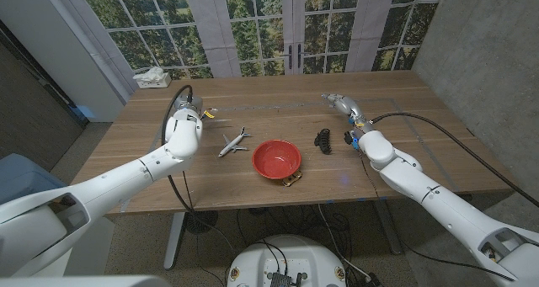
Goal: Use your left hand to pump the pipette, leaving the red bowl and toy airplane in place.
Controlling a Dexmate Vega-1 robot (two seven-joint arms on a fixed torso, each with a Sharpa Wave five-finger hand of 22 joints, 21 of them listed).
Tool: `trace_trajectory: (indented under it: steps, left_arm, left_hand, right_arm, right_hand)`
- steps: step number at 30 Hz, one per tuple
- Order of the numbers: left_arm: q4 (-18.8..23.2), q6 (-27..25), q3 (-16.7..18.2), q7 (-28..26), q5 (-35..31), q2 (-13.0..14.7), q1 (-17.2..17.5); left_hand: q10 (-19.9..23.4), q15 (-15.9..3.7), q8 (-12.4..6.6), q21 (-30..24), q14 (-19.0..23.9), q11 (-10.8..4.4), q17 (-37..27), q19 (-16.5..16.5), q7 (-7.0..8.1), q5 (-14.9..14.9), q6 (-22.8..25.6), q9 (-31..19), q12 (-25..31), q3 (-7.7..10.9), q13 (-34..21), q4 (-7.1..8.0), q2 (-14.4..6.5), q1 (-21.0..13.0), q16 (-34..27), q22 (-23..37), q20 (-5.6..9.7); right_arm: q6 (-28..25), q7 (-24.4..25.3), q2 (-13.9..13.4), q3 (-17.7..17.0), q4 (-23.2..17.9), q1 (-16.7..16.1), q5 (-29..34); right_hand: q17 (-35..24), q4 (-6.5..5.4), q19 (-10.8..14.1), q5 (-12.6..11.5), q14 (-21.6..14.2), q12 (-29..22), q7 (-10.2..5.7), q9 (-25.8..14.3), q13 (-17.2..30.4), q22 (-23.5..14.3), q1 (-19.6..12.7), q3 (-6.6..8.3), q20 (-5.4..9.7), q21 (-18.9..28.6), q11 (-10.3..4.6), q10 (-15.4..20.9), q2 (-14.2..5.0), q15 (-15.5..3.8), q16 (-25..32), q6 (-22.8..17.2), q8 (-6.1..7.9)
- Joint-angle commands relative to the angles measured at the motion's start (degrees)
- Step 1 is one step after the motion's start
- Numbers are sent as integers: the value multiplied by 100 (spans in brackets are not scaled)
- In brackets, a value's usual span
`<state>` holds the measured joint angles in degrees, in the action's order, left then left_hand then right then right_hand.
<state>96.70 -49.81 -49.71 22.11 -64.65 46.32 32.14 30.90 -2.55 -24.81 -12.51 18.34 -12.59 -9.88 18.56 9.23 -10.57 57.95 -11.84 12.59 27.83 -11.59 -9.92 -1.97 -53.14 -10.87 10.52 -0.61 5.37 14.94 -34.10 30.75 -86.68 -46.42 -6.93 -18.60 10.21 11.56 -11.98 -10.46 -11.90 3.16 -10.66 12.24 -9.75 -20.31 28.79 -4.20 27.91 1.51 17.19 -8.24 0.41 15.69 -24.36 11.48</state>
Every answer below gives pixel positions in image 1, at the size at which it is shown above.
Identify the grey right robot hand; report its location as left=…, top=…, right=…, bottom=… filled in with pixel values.
left=321, top=93, right=376, bottom=135

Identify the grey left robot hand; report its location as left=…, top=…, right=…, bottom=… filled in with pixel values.
left=172, top=95, right=218, bottom=120

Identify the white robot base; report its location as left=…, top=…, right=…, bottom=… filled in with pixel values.
left=226, top=234, right=347, bottom=287

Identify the white toy airplane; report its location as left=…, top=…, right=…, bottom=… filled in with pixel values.
left=217, top=125, right=253, bottom=158

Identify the red bowl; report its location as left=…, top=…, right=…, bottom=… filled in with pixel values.
left=251, top=139, right=302, bottom=180

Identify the gold toy car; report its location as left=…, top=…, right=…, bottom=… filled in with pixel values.
left=281, top=169, right=303, bottom=188

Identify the white tissue box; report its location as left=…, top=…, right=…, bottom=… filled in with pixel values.
left=132, top=66, right=173, bottom=89

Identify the black hair claw clip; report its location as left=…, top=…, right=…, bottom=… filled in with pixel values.
left=313, top=128, right=334, bottom=156

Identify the printed window backdrop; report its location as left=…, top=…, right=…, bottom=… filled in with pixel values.
left=75, top=0, right=447, bottom=80

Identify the black round fan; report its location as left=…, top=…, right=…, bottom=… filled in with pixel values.
left=184, top=210, right=219, bottom=235

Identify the grey table leg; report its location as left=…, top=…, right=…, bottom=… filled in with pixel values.
left=372, top=199, right=404, bottom=256

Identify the white table leg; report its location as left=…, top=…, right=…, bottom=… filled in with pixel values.
left=163, top=211, right=186, bottom=271

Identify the blue-grey container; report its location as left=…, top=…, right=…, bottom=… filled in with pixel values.
left=0, top=152, right=56, bottom=206

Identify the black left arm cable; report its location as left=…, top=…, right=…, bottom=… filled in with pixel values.
left=161, top=84, right=237, bottom=254

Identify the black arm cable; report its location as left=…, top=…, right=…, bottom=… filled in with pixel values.
left=370, top=111, right=539, bottom=209
left=161, top=84, right=237, bottom=254

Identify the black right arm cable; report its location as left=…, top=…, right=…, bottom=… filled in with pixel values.
left=370, top=111, right=539, bottom=209

